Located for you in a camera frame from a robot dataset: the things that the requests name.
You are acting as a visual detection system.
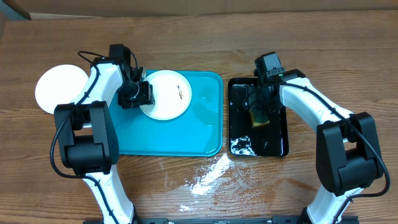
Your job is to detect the yellow green sponge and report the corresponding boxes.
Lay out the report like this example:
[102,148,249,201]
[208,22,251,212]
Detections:
[249,109,270,127]

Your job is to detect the white plate with stain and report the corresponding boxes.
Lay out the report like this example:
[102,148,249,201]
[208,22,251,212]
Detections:
[35,64,88,114]

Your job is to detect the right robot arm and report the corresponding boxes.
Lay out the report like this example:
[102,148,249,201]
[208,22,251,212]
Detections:
[243,52,391,223]

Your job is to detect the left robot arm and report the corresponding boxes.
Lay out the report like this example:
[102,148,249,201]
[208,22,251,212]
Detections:
[50,44,154,223]

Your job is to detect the black rectangular tray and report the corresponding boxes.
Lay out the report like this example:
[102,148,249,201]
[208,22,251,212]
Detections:
[228,78,289,157]

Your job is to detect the teal plastic tray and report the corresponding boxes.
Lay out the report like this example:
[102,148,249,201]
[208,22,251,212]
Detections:
[109,71,223,157]

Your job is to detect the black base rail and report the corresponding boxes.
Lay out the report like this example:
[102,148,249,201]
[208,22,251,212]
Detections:
[82,214,361,224]

